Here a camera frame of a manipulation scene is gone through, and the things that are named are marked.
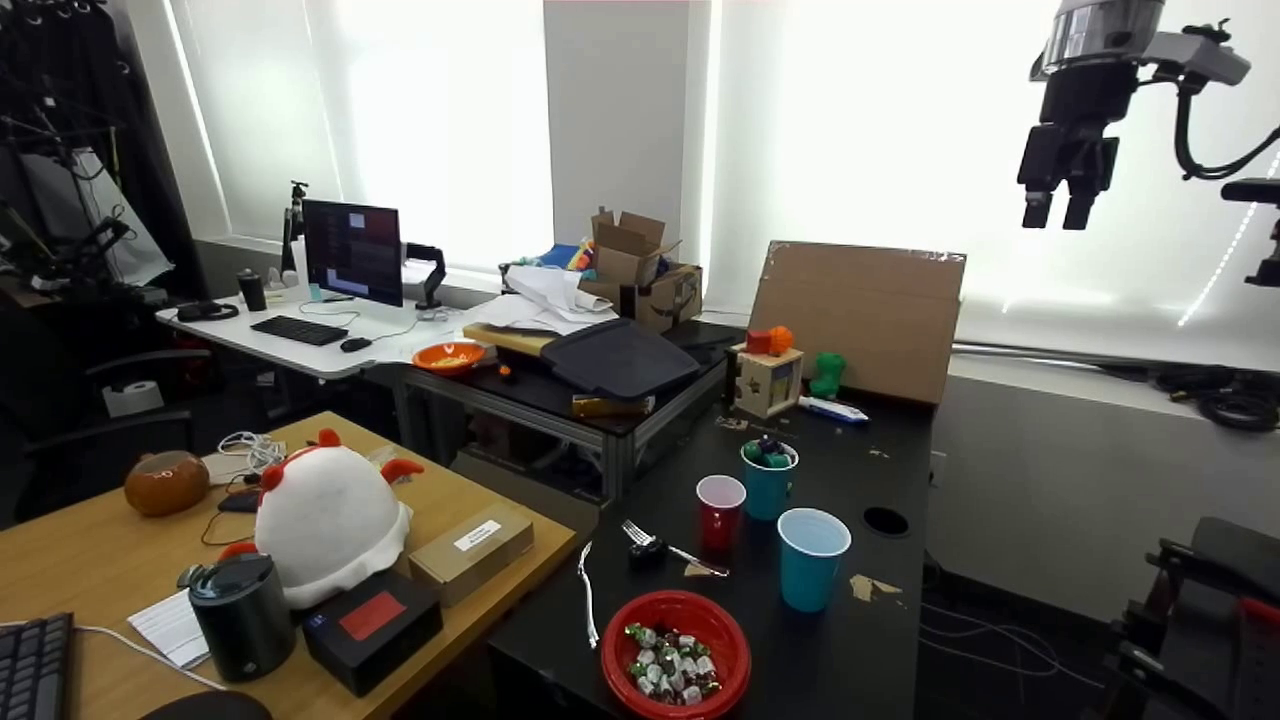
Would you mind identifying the black keyboard far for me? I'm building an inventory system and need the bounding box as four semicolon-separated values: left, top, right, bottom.
253;317;349;348

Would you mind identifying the green toy figure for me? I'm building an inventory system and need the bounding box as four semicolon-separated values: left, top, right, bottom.
807;354;846;401

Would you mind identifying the empty teal plastic cup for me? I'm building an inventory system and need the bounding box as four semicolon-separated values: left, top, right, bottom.
777;510;850;612

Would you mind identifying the white paper stack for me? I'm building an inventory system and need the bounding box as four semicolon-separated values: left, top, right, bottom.
462;265;612;336

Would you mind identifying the brown cardboard box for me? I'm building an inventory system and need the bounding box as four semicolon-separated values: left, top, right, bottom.
408;504;531;603

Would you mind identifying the wooden desk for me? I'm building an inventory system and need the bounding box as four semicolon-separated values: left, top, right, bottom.
0;407;584;720

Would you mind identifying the orange bowl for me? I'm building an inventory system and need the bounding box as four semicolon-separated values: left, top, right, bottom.
413;339;487;378

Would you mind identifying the brown cardboard sheet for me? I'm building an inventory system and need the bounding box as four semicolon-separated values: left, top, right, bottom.
748;242;963;403

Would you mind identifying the open cardboard box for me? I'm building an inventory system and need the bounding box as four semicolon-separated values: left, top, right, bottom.
579;209;705;332

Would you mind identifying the white plush toy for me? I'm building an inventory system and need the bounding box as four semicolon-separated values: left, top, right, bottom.
253;434;413;612

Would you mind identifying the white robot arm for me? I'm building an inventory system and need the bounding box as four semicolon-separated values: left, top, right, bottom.
1014;0;1253;234

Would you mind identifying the black cylindrical speaker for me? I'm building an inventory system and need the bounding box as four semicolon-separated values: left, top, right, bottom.
187;556;296;683

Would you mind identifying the black keyboard near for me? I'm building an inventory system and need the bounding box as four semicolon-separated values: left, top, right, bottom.
0;612;71;720

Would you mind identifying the computer monitor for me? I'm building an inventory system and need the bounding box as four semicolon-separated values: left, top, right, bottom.
303;199;402;305

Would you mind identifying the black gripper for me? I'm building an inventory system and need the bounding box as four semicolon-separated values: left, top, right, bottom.
1014;62;1137;234

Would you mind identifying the black keyboard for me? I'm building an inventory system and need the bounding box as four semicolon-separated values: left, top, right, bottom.
253;317;349;348
0;612;71;720

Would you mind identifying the red plastic bowl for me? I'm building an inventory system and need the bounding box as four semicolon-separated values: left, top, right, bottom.
600;590;751;720

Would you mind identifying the red plastic cup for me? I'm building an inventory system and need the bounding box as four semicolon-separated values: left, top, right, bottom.
695;478;748;554

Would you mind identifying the pile of wrapped candies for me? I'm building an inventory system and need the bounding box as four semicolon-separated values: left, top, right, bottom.
624;626;721;704

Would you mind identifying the black box red label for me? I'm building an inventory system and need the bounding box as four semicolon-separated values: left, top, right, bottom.
303;574;444;698

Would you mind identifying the orange toy ball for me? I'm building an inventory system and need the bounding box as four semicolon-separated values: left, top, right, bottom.
745;323;797;356

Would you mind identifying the brown round ball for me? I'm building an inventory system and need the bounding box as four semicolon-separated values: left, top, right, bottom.
125;452;211;517

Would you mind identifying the wooden toy box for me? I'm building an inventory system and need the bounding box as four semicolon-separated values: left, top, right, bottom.
736;348;802;421

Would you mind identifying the white plastic fork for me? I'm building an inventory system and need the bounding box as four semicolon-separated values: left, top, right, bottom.
618;522;732;580

